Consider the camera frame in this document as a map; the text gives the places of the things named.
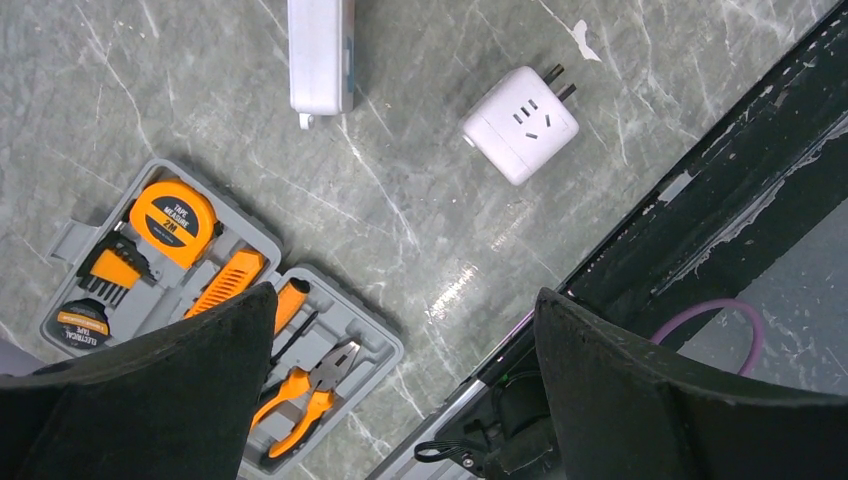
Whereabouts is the grey tool tray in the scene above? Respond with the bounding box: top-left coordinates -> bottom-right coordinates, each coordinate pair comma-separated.
40,158 -> 404,479

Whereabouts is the white power strip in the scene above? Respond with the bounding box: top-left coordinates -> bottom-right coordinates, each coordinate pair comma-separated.
287,0 -> 355,130

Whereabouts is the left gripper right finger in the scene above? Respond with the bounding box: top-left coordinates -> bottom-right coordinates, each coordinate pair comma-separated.
533,288 -> 847,479

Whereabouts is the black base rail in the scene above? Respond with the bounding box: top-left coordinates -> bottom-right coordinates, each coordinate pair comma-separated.
373,2 -> 847,479

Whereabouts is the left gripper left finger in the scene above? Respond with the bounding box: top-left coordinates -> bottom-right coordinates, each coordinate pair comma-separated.
1,282 -> 278,479

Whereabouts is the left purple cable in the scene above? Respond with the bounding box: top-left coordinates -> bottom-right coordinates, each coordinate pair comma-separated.
649,298 -> 766,379

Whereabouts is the white cube socket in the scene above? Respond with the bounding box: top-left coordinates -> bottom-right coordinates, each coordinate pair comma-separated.
461,64 -> 580,186

